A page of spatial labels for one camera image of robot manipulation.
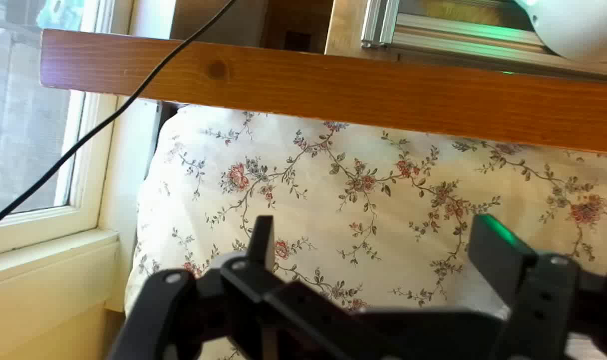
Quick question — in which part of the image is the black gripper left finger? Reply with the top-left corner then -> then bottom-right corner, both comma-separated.
108,214 -> 386,360

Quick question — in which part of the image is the black cable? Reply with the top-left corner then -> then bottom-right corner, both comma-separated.
0,0 -> 240,237

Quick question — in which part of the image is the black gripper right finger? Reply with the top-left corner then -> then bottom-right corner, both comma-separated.
468,212 -> 607,360

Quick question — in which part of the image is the floral white bedspread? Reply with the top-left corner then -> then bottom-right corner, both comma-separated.
124,105 -> 607,360

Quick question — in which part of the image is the wooden bed footboard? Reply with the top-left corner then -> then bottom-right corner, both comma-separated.
40,29 -> 607,154

